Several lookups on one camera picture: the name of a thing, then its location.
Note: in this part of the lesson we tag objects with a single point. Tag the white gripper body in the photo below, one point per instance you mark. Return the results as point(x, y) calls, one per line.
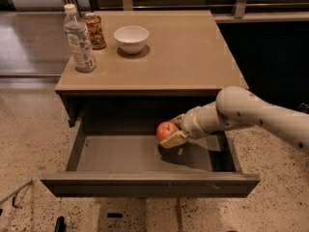
point(190, 125)

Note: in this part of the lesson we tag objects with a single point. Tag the grey metal rod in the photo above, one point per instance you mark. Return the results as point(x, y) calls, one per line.
point(12, 196)

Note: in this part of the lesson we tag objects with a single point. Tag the brown drink can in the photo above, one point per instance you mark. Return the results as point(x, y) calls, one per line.
point(93, 22)

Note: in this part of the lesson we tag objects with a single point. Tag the metal window railing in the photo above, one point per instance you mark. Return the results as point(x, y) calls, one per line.
point(193, 0)

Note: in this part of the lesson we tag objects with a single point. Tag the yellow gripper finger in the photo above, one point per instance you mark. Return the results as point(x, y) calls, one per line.
point(173, 139)
point(178, 119)

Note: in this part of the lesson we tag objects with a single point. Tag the red apple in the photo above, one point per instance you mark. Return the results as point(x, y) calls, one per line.
point(165, 130)

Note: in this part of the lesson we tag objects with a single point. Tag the white ceramic bowl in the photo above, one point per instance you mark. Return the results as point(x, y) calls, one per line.
point(131, 39)

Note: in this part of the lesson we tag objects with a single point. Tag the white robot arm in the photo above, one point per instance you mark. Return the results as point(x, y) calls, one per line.
point(236, 108)

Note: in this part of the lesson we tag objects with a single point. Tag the clear plastic water bottle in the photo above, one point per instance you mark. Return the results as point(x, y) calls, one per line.
point(79, 40)

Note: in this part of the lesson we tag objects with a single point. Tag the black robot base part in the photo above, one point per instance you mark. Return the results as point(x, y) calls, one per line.
point(60, 225)

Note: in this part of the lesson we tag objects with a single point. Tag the open grey top drawer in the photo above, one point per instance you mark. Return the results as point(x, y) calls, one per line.
point(111, 158)

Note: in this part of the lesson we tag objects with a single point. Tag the brown cabinet with counter top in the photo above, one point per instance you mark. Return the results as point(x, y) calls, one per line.
point(185, 54)

